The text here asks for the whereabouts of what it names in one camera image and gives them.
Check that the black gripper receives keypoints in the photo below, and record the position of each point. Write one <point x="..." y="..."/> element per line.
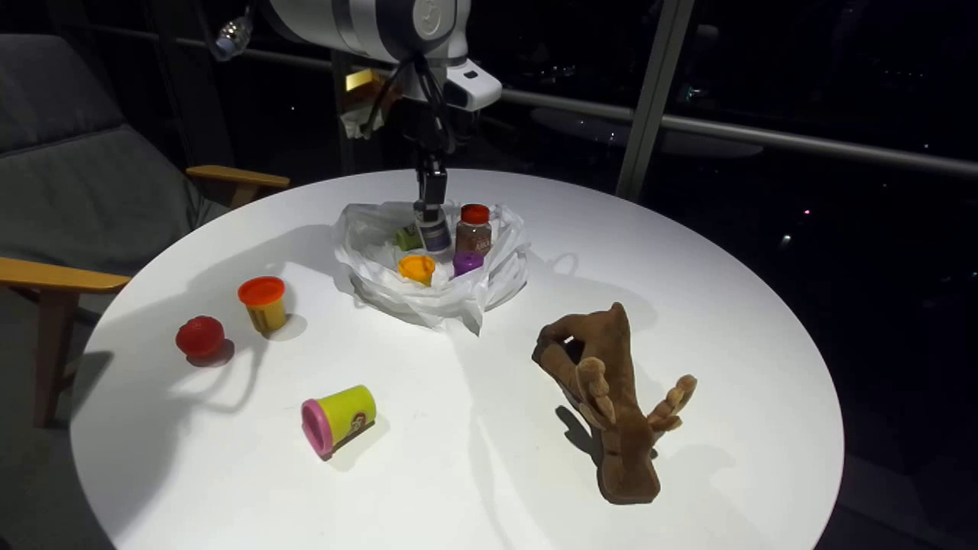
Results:
<point x="423" y="125"/>

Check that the brown spice jar orange lid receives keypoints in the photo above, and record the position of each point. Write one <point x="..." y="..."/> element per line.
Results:
<point x="476" y="237"/>

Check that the small purple container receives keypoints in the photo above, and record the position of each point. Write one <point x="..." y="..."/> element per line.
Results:
<point x="468" y="263"/>

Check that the yellow tub orange lid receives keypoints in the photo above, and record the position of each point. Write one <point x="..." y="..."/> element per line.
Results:
<point x="263" y="293"/>

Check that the white plastic bag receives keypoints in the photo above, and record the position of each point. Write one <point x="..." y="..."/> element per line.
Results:
<point x="477" y="301"/>

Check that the yellow-green tub pink lid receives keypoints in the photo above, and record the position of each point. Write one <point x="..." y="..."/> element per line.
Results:
<point x="346" y="416"/>

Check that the red green ball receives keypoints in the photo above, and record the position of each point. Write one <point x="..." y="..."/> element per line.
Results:
<point x="202" y="337"/>

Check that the brown plush reindeer toy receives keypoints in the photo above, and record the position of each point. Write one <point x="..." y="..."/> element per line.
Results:
<point x="611" y="409"/>

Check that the grey armchair wooden arms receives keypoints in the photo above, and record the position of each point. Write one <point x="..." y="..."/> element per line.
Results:
<point x="71" y="171"/>

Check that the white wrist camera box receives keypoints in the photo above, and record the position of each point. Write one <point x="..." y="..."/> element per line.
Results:
<point x="476" y="86"/>

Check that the tan wooden mount plate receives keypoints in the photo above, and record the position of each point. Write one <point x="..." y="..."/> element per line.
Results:
<point x="366" y="81"/>

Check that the grey window post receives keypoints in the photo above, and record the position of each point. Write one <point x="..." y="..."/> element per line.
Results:
<point x="653" y="93"/>

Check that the grey horizontal window rail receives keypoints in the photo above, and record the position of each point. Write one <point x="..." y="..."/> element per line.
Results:
<point x="815" y="149"/>

